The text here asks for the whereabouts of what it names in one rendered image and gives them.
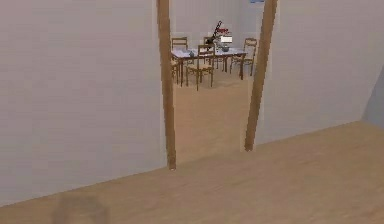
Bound white-topped wooden dining table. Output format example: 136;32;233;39
171;47;248;88

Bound red flowers in vase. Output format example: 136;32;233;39
204;20;231;46

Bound brown wooden door frame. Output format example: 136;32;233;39
155;0;279;171

